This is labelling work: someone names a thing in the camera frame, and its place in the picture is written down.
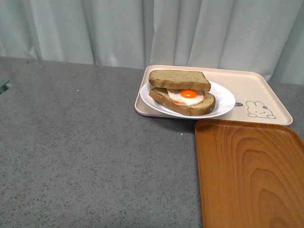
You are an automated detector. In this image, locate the bread slice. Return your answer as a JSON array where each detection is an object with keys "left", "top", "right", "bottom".
[
  {"left": 149, "top": 70, "right": 211, "bottom": 92},
  {"left": 149, "top": 87, "right": 216, "bottom": 116}
]

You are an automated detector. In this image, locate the white oval plate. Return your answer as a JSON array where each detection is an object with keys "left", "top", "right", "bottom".
[{"left": 134, "top": 82, "right": 236, "bottom": 119}]

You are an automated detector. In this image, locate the fried egg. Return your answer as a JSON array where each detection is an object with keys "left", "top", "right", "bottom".
[{"left": 167, "top": 89, "right": 205, "bottom": 106}]

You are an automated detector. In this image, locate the beige rabbit tray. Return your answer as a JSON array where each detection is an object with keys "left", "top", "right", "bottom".
[{"left": 140, "top": 65, "right": 293, "bottom": 126}]

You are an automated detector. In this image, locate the brown wooden tray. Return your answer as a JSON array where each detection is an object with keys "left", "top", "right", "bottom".
[{"left": 195, "top": 119, "right": 304, "bottom": 228}]

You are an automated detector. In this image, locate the grey curtain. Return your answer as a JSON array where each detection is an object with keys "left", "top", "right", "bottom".
[{"left": 0, "top": 0, "right": 304, "bottom": 84}]

